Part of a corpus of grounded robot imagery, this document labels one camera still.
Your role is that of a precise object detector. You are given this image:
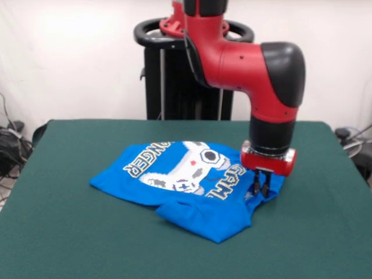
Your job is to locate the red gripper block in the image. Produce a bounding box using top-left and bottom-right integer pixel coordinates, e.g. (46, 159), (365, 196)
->
(239, 140), (298, 198)

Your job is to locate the blue printed T-shirt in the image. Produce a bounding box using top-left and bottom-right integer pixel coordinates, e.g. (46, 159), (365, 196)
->
(88, 141), (286, 244)

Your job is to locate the dark green table cloth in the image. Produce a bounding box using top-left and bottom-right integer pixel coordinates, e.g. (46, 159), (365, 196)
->
(0, 119), (372, 279)

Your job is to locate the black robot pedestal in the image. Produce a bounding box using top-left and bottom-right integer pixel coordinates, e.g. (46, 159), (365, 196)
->
(133, 17), (256, 120)

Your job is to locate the black cable tangle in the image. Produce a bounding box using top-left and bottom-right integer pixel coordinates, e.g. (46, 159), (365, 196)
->
(0, 92), (35, 204)

